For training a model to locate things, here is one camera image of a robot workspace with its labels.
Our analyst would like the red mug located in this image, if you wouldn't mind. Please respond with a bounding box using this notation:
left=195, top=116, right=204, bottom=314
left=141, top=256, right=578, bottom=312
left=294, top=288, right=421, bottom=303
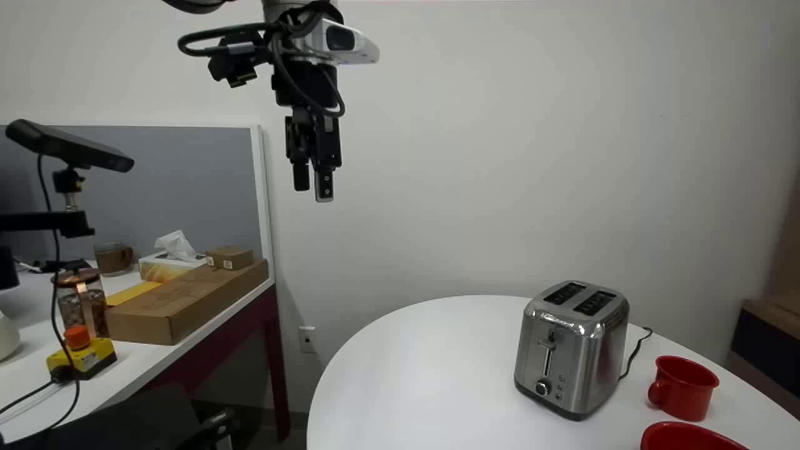
left=644, top=353, right=721, bottom=423

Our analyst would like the tissue box with white tissue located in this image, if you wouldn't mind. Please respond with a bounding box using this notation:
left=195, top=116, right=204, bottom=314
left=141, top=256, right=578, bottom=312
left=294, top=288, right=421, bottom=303
left=135, top=227, right=214, bottom=284

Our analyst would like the white desk with maroon legs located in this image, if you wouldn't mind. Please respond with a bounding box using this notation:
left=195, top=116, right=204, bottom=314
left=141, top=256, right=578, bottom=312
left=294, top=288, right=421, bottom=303
left=0, top=257, right=294, bottom=450

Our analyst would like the red bowl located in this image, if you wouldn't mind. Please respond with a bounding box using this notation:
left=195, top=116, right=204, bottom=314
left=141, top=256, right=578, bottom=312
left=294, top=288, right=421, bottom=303
left=638, top=419, right=749, bottom=450

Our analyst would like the flat brown cardboard box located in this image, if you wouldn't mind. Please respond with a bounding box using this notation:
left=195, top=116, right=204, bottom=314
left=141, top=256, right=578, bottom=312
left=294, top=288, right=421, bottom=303
left=103, top=257, right=273, bottom=347

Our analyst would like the small brown container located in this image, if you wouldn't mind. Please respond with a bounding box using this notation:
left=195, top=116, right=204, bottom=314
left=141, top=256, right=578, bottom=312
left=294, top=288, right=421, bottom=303
left=93, top=241, right=136, bottom=278

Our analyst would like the white wall outlet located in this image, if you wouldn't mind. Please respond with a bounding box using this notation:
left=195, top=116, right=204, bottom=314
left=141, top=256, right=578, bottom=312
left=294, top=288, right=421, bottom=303
left=294, top=326, right=319, bottom=357

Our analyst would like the small brown cardboard box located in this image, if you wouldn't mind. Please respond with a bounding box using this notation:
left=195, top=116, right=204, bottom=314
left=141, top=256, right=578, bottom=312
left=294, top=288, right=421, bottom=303
left=204, top=244, right=258, bottom=272

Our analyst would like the stainless steel toaster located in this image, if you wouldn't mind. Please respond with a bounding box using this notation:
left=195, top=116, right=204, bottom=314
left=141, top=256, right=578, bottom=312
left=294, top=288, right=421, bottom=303
left=511, top=278, right=631, bottom=423

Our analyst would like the black bar-shaped stereo camera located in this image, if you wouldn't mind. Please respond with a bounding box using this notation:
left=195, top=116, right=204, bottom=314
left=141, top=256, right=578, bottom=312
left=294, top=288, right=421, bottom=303
left=1, top=118, right=136, bottom=174

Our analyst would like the black toaster power cord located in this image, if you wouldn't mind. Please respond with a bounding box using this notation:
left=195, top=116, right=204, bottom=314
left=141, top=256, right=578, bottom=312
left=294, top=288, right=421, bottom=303
left=616, top=326, right=656, bottom=382

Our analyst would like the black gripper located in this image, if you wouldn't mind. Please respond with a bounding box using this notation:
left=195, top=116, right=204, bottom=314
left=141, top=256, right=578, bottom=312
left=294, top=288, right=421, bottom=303
left=273, top=58, right=348, bottom=206

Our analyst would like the grey desk partition panel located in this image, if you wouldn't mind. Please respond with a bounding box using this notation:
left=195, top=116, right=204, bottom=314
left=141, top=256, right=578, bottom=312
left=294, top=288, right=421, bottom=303
left=0, top=123, right=278, bottom=271

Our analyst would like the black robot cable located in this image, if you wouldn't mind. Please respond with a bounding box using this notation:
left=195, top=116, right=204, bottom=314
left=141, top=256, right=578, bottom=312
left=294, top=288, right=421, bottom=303
left=174, top=17, right=348, bottom=121

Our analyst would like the yellow emergency stop button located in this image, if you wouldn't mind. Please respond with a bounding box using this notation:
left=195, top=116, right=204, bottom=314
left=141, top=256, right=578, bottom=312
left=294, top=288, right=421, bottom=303
left=44, top=323, right=120, bottom=382

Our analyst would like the thin black camera cable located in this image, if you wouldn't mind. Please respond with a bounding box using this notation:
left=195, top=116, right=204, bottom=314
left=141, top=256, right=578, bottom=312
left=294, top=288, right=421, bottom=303
left=0, top=152, right=84, bottom=437

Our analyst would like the large tan cardboard box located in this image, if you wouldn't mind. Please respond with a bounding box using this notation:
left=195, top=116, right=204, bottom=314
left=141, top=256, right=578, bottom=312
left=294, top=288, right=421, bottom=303
left=761, top=171, right=800, bottom=319

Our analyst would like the dark low cabinet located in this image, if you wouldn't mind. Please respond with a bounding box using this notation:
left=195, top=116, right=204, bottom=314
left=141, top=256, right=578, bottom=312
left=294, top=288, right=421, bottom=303
left=729, top=298, right=800, bottom=394

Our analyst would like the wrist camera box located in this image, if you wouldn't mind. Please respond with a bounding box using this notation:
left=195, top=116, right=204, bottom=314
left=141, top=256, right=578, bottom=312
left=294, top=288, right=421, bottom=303
left=298, top=21, right=383, bottom=68

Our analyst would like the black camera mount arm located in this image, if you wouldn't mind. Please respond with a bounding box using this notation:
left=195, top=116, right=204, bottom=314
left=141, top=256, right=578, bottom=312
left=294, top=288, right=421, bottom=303
left=0, top=164, right=96, bottom=243

